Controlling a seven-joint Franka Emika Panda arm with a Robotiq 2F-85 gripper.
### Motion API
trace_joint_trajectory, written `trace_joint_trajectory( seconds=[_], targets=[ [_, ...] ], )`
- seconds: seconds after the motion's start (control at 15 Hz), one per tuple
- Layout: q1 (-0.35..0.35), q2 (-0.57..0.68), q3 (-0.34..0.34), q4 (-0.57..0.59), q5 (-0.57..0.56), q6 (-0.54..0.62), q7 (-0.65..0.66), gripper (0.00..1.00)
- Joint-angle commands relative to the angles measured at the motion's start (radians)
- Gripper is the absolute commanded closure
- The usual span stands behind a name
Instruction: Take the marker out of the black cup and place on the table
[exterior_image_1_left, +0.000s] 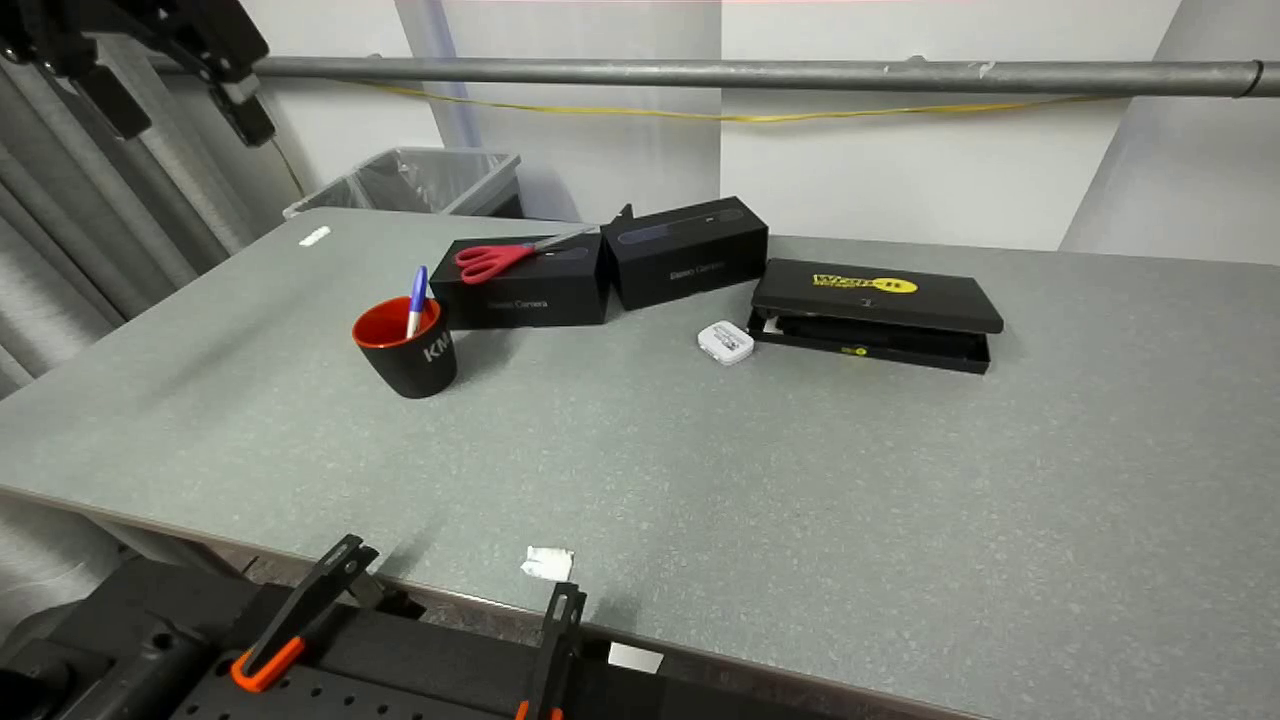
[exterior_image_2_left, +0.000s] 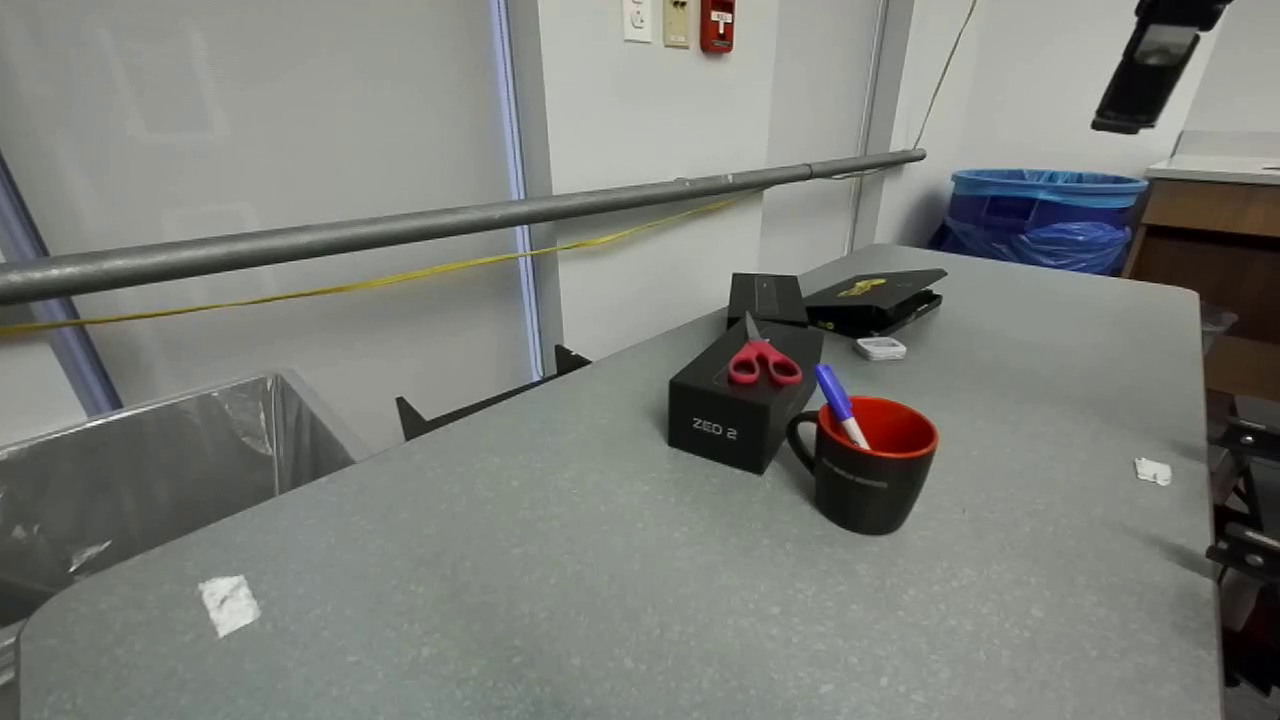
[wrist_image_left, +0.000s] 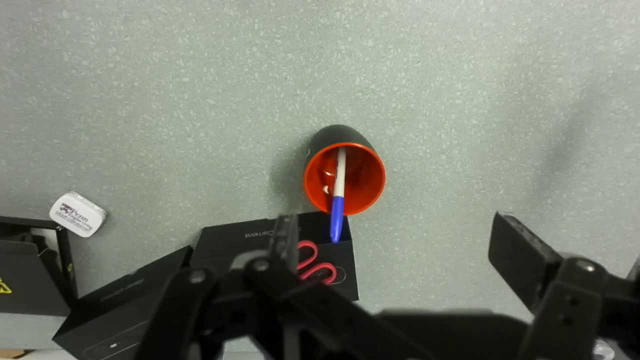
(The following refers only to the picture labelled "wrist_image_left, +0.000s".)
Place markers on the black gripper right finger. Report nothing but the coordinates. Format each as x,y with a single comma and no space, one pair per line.
533,261

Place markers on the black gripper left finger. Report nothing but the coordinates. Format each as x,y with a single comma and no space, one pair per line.
220,301

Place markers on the black cup red inside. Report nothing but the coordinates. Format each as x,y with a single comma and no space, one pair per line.
343,177

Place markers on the black cardboard box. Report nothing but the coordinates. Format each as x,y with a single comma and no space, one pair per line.
252,242

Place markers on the flat black box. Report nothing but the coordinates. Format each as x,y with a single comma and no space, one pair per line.
113,306

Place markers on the small white labelled pad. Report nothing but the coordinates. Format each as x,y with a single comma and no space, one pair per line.
77,214

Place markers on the black device yellow warning sticker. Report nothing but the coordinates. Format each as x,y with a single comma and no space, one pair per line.
31,273

